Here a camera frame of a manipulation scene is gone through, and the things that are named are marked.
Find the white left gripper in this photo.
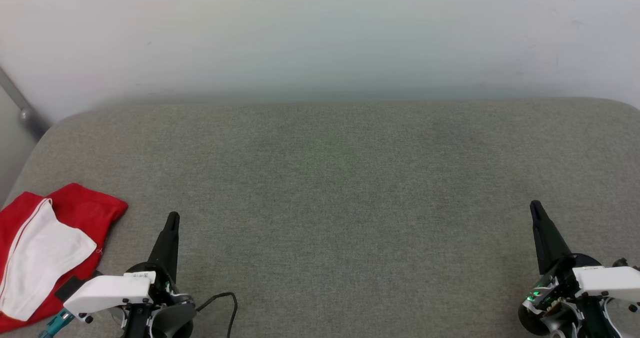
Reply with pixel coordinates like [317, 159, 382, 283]
[64, 211, 197, 338]

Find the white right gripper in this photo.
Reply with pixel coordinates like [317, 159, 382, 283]
[522, 200, 640, 311]

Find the red white basketball jersey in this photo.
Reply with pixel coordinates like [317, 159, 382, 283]
[0, 183, 129, 333]

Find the grey metal pole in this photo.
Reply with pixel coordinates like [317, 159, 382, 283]
[0, 68, 51, 139]

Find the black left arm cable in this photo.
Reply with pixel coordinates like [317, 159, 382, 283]
[195, 292, 239, 338]

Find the grey fabric sofa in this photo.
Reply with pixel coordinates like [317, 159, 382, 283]
[0, 97, 640, 338]

